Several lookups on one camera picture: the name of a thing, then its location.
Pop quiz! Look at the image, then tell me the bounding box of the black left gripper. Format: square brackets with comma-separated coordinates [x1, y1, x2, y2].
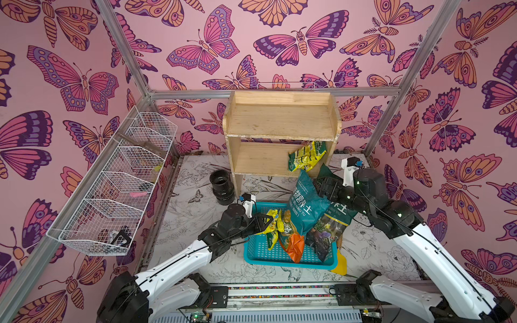
[229, 213, 274, 242]

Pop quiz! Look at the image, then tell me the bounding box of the yellow fertilizer bag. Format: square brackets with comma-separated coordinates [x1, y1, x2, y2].
[288, 141, 327, 172]
[261, 209, 285, 250]

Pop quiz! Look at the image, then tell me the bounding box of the teal orange soil bag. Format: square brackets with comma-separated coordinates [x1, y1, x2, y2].
[279, 170, 331, 263]

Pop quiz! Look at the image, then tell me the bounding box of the dark green soil bag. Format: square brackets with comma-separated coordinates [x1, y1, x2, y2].
[305, 165, 357, 262]

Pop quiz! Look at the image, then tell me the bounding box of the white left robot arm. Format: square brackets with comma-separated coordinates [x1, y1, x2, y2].
[96, 203, 275, 322]

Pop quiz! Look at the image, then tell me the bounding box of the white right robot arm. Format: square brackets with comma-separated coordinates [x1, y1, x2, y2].
[315, 166, 516, 322]

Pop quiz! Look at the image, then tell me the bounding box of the wooden two-tier shelf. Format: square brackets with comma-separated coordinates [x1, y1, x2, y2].
[223, 90, 342, 195]

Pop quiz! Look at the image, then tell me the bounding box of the teal plastic basket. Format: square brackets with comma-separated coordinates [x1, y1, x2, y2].
[244, 202, 337, 270]

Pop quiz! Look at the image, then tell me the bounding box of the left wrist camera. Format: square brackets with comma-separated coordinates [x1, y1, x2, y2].
[239, 193, 257, 219]

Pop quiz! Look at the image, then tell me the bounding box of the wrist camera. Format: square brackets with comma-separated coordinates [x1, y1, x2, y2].
[341, 156, 364, 187]
[239, 193, 257, 219]

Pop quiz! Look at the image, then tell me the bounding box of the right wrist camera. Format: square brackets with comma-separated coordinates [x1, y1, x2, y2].
[341, 156, 364, 187]

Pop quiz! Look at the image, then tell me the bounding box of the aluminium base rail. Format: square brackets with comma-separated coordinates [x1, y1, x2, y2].
[108, 282, 437, 323]

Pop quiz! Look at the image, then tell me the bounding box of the white wire basket rack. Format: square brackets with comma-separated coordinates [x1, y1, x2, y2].
[47, 109, 177, 257]

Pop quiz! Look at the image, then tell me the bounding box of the aluminium frame post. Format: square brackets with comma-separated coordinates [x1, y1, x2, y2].
[96, 0, 150, 97]

